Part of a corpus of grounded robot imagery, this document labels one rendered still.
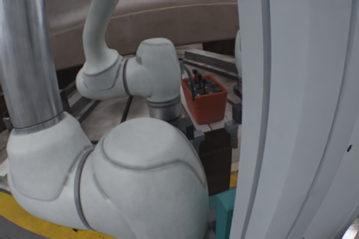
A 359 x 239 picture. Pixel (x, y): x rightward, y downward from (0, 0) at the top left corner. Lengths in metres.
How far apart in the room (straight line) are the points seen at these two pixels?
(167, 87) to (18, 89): 0.35
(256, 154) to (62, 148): 0.27
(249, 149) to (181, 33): 1.28
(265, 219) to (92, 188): 0.22
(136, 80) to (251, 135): 0.41
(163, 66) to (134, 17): 0.88
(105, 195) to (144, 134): 0.10
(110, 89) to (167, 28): 0.88
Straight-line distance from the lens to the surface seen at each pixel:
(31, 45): 0.34
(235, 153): 1.31
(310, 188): 0.20
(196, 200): 0.30
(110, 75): 0.55
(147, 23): 1.38
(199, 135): 0.68
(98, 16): 0.48
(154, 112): 0.58
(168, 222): 0.30
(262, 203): 0.18
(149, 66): 0.52
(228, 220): 0.29
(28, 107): 0.35
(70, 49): 1.53
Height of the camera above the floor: 1.15
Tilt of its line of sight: 31 degrees down
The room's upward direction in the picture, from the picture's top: 7 degrees counter-clockwise
